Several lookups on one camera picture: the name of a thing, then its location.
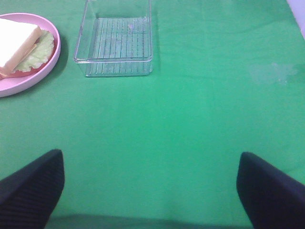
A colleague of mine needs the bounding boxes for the toast bread slice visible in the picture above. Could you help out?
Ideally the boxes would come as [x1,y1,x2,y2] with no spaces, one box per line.
[0,40,57,80]
[0,19,42,76]

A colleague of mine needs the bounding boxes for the pink round plate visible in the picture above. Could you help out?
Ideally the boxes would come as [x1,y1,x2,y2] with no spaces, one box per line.
[0,12,61,97]

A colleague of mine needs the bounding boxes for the yellow cheese slice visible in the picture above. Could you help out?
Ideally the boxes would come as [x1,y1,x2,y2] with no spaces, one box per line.
[12,43,37,73]

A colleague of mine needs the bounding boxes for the clear right plastic container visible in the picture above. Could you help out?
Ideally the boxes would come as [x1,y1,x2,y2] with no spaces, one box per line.
[73,0,153,77]

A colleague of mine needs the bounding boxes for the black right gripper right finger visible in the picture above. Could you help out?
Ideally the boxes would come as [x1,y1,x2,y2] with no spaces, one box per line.
[236,152,305,229]

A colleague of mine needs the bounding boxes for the green lettuce leaf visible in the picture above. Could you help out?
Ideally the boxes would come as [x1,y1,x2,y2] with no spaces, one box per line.
[14,30,54,72]

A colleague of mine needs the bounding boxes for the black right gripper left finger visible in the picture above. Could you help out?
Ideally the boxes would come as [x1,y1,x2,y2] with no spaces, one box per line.
[0,149,65,229]

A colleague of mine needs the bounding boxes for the green tablecloth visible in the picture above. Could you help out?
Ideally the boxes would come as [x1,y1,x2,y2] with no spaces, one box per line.
[0,0,305,226]

